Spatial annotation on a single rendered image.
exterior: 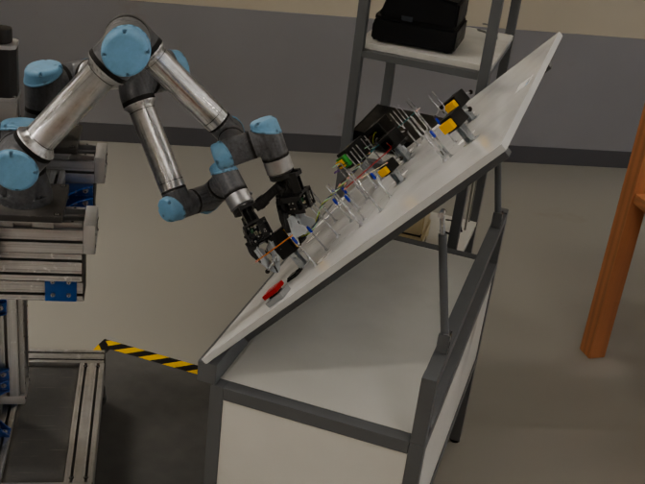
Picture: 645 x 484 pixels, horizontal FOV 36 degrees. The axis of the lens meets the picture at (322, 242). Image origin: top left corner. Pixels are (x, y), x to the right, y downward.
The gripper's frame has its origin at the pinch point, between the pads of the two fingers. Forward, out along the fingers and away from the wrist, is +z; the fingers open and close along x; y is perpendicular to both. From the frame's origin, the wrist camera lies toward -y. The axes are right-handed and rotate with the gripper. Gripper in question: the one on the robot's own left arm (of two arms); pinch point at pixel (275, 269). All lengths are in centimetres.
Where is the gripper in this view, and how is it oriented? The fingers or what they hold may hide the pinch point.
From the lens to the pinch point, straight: 287.2
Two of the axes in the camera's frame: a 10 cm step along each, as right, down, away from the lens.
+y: 0.6, -2.3, -9.7
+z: 4.7, 8.6, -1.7
